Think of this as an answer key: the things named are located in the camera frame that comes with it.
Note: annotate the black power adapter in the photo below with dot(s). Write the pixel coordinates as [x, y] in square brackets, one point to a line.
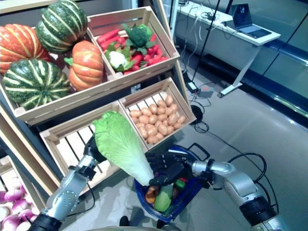
[192, 85]

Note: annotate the white desk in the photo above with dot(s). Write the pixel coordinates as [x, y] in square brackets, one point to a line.
[231, 45]

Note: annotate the black tripod pole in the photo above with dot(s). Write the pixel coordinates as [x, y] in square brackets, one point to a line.
[205, 43]

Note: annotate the round orange vegetable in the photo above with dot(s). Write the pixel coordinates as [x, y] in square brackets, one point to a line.
[150, 199]

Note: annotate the green bell pepper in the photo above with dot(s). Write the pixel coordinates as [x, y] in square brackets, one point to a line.
[179, 184]

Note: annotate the wide light wooden crate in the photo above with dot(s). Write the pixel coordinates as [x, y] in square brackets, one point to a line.
[72, 102]

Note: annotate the white cauliflower with leaves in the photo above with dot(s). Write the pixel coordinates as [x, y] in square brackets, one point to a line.
[118, 59]

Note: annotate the large orange pumpkin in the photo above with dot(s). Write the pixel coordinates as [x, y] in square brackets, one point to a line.
[19, 43]

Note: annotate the purple white onion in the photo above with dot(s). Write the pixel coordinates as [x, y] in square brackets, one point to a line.
[4, 211]
[13, 195]
[34, 210]
[33, 218]
[2, 193]
[29, 198]
[10, 221]
[19, 205]
[26, 214]
[22, 188]
[23, 226]

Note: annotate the black round floor disc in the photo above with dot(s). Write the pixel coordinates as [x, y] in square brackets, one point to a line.
[197, 111]

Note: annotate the green broccoli head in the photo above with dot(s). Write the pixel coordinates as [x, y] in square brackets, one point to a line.
[139, 34]

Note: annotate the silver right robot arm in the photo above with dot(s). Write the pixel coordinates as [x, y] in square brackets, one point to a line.
[235, 178]

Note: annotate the open grey laptop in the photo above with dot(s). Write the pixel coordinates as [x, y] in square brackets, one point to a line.
[255, 31]

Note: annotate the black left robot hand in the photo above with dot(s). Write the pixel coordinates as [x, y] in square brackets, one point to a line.
[92, 150]

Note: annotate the red bell pepper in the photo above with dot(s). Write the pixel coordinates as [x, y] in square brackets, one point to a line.
[183, 179]

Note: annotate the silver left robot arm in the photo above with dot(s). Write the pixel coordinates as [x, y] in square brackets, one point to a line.
[65, 192]

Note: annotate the grey box with red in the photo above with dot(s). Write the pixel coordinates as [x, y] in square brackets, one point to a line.
[205, 92]

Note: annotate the blue plastic shopping basket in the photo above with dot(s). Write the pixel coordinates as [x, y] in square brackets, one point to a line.
[192, 191]

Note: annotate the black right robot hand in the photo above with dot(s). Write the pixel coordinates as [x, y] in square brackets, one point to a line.
[175, 168]

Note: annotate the green striped pumpkin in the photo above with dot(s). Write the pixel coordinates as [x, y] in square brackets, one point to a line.
[36, 83]
[62, 24]

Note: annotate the green white napa cabbage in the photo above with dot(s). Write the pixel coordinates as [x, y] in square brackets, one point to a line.
[163, 199]
[120, 144]

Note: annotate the wood and grey display rack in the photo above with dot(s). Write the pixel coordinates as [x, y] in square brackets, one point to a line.
[181, 79]

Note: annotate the small orange pumpkin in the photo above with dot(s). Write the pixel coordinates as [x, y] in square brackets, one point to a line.
[86, 65]

